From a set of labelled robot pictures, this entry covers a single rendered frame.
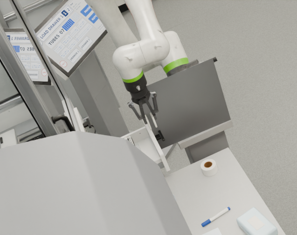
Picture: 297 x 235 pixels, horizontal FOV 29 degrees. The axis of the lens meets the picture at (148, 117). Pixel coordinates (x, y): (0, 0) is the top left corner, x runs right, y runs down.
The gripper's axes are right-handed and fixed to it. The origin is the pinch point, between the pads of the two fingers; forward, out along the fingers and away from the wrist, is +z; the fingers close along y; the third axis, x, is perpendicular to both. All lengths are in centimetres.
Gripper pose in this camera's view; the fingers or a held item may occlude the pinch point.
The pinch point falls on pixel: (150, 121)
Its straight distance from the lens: 256.9
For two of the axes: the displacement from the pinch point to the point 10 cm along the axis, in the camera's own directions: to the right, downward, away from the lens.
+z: 2.9, 7.3, 6.2
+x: -2.9, -5.5, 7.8
